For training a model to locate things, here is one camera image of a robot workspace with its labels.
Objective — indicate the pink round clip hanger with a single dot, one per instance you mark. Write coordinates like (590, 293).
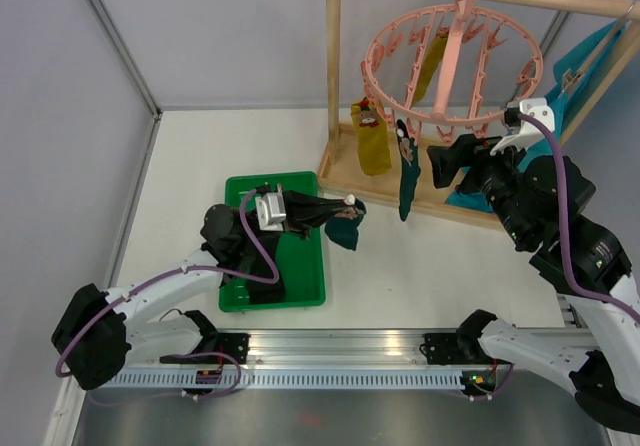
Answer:
(461, 22)

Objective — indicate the yellow sock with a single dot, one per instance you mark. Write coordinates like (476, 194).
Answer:
(431, 61)
(372, 144)

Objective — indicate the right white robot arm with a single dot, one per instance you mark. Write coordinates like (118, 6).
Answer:
(540, 208)

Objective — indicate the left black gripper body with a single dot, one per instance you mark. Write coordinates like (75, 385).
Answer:
(292, 221)

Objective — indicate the metal clip hanger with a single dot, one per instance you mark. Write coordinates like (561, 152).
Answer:
(572, 79)

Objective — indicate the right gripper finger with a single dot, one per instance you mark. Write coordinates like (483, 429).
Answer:
(445, 174)
(452, 155)

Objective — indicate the green plastic tray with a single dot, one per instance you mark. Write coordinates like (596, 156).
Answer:
(299, 261)

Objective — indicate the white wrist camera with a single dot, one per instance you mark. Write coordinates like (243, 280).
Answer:
(271, 212)
(528, 121)

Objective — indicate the slotted cable duct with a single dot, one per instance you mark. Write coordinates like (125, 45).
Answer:
(296, 379)

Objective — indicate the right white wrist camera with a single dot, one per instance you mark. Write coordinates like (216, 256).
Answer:
(528, 121)

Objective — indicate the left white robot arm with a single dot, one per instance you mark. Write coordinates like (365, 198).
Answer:
(103, 331)

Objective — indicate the teal cloth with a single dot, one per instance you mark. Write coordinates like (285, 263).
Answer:
(558, 99)

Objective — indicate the christmas pattern sock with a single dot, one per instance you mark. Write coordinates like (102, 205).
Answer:
(410, 169)

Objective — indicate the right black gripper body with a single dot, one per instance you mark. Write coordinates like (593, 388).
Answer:
(491, 173)

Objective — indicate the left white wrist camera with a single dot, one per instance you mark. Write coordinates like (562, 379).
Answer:
(271, 212)

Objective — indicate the aluminium mounting rail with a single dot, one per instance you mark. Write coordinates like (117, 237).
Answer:
(279, 348)

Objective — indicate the dark teal sock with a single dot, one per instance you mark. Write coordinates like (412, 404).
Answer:
(343, 228)

